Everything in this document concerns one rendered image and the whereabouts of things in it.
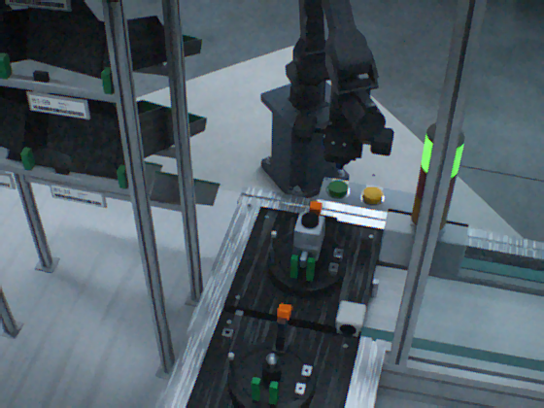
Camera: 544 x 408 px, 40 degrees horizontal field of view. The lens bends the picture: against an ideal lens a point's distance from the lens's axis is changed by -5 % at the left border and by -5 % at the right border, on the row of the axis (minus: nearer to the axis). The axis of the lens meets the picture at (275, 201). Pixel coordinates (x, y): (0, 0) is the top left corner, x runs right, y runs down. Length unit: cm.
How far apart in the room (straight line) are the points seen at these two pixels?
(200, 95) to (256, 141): 23
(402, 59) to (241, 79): 175
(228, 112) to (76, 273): 59
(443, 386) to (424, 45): 265
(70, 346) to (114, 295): 14
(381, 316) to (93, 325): 53
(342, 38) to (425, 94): 215
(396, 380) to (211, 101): 91
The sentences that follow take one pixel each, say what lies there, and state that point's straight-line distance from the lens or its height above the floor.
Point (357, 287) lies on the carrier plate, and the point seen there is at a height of 97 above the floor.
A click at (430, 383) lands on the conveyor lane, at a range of 134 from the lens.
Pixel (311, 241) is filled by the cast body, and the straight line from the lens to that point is 132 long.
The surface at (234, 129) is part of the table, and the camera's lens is 185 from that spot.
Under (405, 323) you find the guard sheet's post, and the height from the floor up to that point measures 106.
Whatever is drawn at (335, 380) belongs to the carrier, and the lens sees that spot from 127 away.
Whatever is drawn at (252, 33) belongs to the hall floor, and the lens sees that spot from 380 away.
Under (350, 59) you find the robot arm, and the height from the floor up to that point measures 129.
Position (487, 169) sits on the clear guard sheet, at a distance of 99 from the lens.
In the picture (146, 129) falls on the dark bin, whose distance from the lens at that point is 115.
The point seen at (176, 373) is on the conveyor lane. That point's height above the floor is 96.
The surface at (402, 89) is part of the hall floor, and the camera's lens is 348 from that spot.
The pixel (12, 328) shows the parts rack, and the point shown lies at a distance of 151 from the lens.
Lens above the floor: 204
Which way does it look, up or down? 45 degrees down
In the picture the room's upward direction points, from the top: 1 degrees clockwise
